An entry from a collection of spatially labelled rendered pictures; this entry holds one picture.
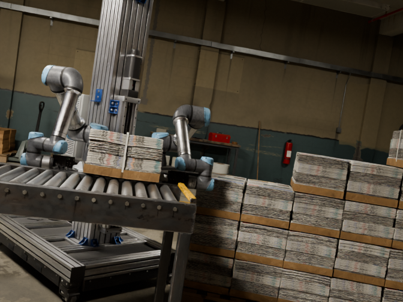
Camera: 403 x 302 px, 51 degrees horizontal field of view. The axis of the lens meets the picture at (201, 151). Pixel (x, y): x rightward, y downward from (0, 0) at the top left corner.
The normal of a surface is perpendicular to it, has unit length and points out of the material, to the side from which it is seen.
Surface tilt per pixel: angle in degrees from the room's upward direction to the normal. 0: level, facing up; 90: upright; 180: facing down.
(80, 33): 90
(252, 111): 90
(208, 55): 90
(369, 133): 90
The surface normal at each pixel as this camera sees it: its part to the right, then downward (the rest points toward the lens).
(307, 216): -0.13, 0.03
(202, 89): 0.18, 0.07
